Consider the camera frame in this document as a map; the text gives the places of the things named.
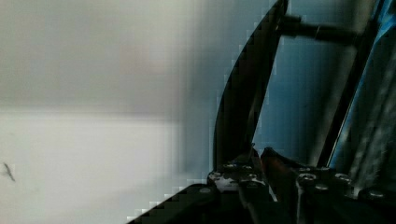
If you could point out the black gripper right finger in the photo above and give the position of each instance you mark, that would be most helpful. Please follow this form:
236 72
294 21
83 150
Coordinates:
321 195

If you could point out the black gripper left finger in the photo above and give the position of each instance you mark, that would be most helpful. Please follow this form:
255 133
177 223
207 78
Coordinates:
243 177

